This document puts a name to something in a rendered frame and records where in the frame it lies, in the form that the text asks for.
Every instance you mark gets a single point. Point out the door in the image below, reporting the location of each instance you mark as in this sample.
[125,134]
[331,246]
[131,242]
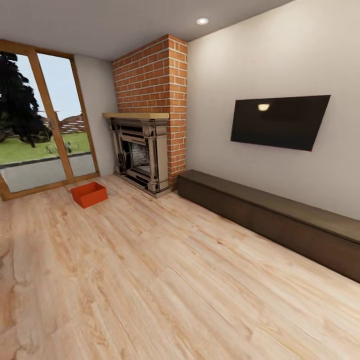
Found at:
[45,138]

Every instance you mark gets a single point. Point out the storage box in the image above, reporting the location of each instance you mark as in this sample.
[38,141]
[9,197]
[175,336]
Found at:
[89,194]

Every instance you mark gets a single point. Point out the wood fireplace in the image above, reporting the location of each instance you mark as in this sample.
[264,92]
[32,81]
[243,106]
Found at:
[141,153]

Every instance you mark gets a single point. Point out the wall mounted tv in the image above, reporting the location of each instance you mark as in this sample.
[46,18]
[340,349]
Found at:
[283,122]

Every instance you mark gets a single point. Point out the cabinet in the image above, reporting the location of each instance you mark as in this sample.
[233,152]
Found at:
[324,236]

